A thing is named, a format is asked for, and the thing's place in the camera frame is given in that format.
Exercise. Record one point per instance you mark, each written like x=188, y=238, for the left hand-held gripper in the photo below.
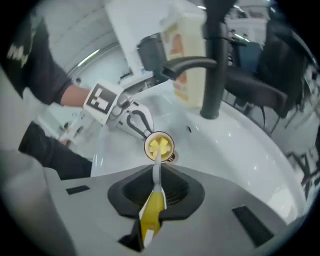
x=100, y=100

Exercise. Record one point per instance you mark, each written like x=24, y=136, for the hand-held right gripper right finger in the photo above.
x=220, y=220

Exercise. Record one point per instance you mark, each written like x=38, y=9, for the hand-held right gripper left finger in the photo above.
x=95, y=200

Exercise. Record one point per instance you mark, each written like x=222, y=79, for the cream cup with brown rim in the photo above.
x=170, y=146

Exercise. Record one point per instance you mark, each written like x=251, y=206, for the yellow sponge brush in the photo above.
x=152, y=210

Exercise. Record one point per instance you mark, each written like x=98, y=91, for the person's left forearm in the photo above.
x=75, y=96

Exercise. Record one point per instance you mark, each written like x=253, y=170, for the white ceramic sink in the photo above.
x=225, y=155

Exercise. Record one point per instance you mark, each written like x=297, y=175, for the black equipment case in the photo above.
x=150, y=55

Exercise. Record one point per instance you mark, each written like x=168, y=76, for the black sink faucet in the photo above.
x=212, y=75

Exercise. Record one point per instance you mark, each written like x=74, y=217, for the soap bottle with orange label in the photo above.
x=185, y=45

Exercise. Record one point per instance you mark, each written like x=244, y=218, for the person's black shirt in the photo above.
x=37, y=75

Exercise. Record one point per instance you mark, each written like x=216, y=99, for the black office chair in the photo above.
x=255, y=90

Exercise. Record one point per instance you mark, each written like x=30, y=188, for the dark blue office chair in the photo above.
x=250, y=57

